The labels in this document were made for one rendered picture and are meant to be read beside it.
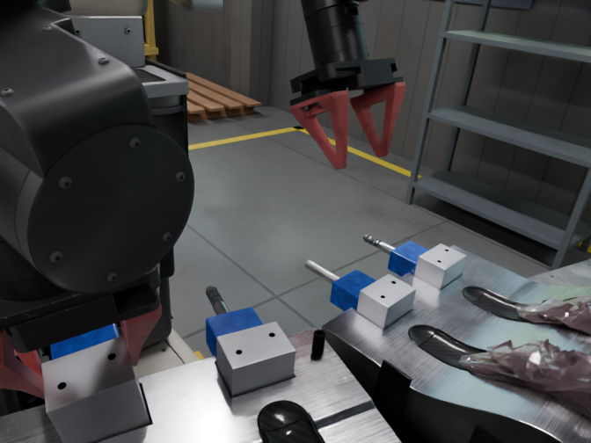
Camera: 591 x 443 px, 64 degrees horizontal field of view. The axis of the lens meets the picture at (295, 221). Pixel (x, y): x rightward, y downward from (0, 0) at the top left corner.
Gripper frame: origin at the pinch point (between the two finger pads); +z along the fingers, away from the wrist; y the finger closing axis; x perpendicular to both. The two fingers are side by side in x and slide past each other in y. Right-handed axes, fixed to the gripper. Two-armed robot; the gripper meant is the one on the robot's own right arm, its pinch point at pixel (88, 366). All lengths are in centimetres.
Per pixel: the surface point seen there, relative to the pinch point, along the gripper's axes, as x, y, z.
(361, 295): 4.6, 24.9, 9.7
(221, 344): 0.0, 8.7, 2.9
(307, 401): -5.6, 13.0, 5.4
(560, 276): 4, 61, 22
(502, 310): -1.4, 40.1, 13.6
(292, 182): 197, 118, 138
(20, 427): 0.3, -5.1, 3.8
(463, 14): 203, 235, 52
